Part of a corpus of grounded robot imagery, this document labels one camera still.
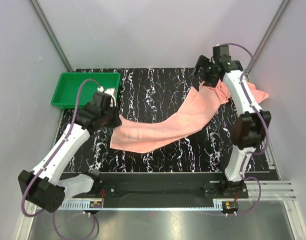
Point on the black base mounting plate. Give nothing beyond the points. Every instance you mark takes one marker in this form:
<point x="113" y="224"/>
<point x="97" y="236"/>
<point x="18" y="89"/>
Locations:
<point x="209" y="184"/>

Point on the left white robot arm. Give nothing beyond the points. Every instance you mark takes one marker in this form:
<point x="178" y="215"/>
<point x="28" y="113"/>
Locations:
<point x="42" y="186"/>

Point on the front aluminium rail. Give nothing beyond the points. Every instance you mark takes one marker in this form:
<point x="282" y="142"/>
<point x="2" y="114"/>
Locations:
<point x="264" y="190"/>

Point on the green plastic tray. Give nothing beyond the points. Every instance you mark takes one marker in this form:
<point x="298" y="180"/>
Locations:
<point x="65" y="93"/>

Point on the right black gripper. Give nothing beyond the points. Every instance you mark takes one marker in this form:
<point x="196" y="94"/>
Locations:
<point x="202" y="63"/>

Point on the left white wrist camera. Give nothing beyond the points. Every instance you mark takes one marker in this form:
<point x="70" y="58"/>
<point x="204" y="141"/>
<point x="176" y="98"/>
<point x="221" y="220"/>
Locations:
<point x="110" y="91"/>

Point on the right aluminium frame post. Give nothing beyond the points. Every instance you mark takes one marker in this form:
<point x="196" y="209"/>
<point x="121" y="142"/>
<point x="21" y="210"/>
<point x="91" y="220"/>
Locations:
<point x="273" y="24"/>

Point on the aluminium frame post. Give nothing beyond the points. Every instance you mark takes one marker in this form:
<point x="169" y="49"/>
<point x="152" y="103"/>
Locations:
<point x="273" y="24"/>
<point x="47" y="27"/>

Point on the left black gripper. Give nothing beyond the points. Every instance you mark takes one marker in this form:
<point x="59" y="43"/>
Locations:
<point x="117" y="122"/>

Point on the pink towel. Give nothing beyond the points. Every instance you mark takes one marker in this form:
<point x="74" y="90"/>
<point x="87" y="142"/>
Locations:
<point x="258" y="94"/>
<point x="197" y="110"/>

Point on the crumpled pink towel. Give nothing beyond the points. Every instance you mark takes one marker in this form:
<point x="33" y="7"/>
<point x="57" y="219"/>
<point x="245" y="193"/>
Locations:
<point x="258" y="94"/>

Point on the left aluminium frame post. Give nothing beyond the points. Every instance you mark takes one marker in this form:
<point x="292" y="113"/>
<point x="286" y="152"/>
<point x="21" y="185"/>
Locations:
<point x="47" y="27"/>

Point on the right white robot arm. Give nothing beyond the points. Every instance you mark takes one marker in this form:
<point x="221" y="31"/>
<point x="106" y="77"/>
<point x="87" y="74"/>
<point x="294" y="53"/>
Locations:
<point x="250" y="134"/>

